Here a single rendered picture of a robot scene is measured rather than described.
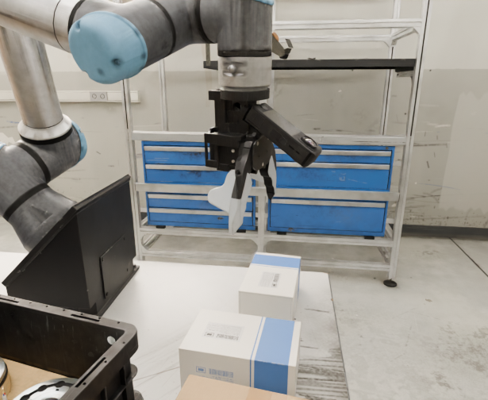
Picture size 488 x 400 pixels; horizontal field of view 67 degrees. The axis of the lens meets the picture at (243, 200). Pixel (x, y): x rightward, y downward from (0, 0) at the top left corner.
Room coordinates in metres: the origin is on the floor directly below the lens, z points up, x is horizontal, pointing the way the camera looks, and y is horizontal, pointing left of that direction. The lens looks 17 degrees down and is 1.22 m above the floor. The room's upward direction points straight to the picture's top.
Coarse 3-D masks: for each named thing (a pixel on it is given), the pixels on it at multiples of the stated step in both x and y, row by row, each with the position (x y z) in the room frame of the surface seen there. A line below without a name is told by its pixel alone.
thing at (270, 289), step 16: (256, 256) 0.88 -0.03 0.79; (272, 256) 0.88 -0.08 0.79; (288, 256) 0.88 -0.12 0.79; (256, 272) 0.79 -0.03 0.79; (272, 272) 0.79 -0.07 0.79; (288, 272) 0.79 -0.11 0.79; (240, 288) 0.72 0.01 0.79; (256, 288) 0.72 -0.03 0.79; (272, 288) 0.72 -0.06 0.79; (288, 288) 0.72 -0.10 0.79; (240, 304) 0.71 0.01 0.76; (256, 304) 0.70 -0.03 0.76; (272, 304) 0.70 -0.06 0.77; (288, 304) 0.69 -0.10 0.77
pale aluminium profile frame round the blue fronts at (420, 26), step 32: (416, 32) 2.11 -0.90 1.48; (160, 64) 2.97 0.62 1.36; (416, 64) 2.09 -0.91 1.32; (128, 96) 2.31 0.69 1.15; (160, 96) 2.96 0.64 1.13; (384, 96) 2.74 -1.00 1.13; (416, 96) 2.08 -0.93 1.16; (128, 128) 2.30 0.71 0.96; (384, 128) 2.73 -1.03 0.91; (128, 160) 2.31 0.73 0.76; (192, 192) 2.23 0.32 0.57; (256, 192) 2.18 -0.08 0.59; (288, 192) 2.15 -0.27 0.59; (320, 192) 2.13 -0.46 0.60; (352, 192) 2.10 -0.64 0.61; (384, 192) 2.08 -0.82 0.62; (256, 224) 2.86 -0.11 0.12; (160, 256) 2.28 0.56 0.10; (192, 256) 2.26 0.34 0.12; (224, 256) 2.23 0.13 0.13; (384, 256) 2.23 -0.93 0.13
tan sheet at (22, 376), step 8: (8, 360) 0.45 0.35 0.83; (8, 368) 0.44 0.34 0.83; (16, 368) 0.44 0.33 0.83; (24, 368) 0.44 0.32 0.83; (32, 368) 0.44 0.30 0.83; (16, 376) 0.42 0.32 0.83; (24, 376) 0.42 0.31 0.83; (32, 376) 0.42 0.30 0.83; (40, 376) 0.42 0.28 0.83; (48, 376) 0.42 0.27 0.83; (56, 376) 0.42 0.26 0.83; (64, 376) 0.42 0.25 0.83; (16, 384) 0.41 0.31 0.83; (24, 384) 0.41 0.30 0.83; (32, 384) 0.41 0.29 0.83; (16, 392) 0.39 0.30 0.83
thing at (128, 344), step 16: (0, 304) 0.46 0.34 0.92; (16, 304) 0.45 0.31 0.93; (32, 304) 0.45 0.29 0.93; (80, 320) 0.41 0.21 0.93; (96, 320) 0.41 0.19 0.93; (112, 320) 0.41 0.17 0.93; (128, 336) 0.38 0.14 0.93; (112, 352) 0.35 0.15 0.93; (128, 352) 0.37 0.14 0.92; (96, 368) 0.33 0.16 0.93; (112, 368) 0.34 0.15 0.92; (80, 384) 0.31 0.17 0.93; (96, 384) 0.31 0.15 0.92
